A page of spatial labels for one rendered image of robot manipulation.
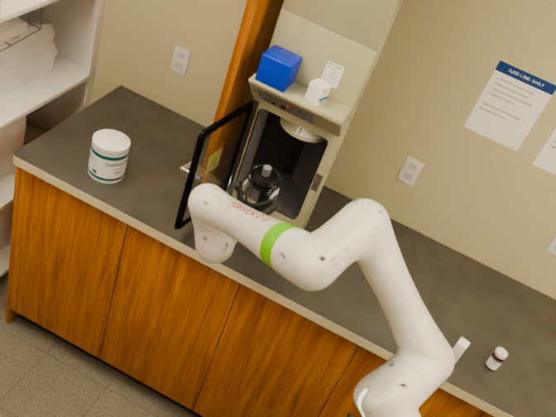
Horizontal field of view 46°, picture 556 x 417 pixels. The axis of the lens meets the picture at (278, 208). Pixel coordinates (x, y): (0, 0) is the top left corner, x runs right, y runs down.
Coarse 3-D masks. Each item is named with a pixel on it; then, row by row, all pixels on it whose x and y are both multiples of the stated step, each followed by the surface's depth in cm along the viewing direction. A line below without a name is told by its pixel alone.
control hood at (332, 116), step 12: (252, 84) 204; (264, 84) 202; (300, 84) 210; (276, 96) 203; (288, 96) 201; (300, 96) 204; (300, 108) 203; (312, 108) 200; (324, 108) 202; (336, 108) 204; (348, 108) 207; (324, 120) 202; (336, 120) 199; (336, 132) 208
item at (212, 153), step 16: (224, 128) 208; (240, 128) 220; (208, 144) 203; (224, 144) 215; (192, 160) 200; (208, 160) 210; (224, 160) 223; (208, 176) 218; (224, 176) 231; (176, 224) 216
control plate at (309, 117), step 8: (264, 96) 209; (272, 96) 205; (272, 104) 213; (280, 104) 209; (288, 104) 205; (288, 112) 213; (296, 112) 208; (304, 112) 204; (304, 120) 212; (312, 120) 208
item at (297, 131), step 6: (282, 120) 226; (282, 126) 224; (288, 126) 223; (294, 126) 222; (288, 132) 223; (294, 132) 222; (300, 132) 221; (306, 132) 221; (312, 132) 221; (300, 138) 222; (306, 138) 222; (312, 138) 222; (318, 138) 223; (324, 138) 226
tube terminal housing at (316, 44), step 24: (288, 24) 202; (312, 24) 199; (288, 48) 205; (312, 48) 203; (336, 48) 200; (360, 48) 197; (312, 72) 206; (360, 72) 201; (336, 96) 208; (360, 96) 211; (288, 120) 218; (336, 144) 216; (312, 192) 229
